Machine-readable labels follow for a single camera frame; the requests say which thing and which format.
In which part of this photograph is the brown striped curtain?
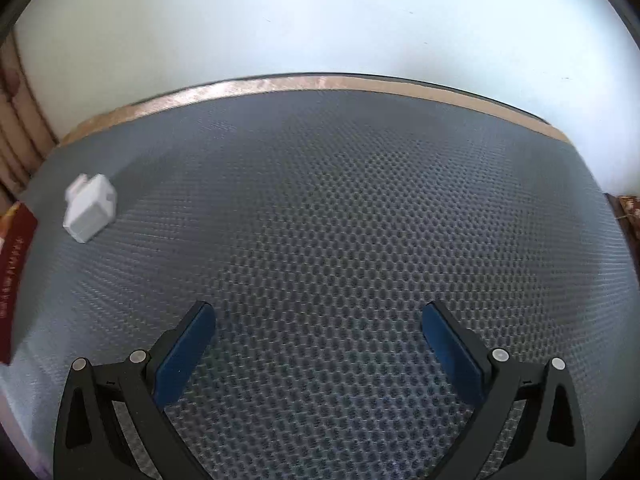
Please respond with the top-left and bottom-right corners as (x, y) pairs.
(0, 35), (58, 203)

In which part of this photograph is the white box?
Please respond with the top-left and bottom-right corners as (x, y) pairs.
(62, 173), (119, 244)

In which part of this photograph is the red and gold box tray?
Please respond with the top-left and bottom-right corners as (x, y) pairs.
(0, 201), (40, 365)

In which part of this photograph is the grey honeycomb mat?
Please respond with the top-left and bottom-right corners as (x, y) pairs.
(0, 87), (640, 480)

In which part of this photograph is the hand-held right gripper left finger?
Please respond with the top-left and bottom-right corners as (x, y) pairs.
(52, 301), (217, 480)

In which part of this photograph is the brown patterned cloth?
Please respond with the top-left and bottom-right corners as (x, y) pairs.
(606, 193), (640, 243)

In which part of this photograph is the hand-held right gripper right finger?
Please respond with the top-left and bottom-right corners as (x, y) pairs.
(421, 301), (588, 480)

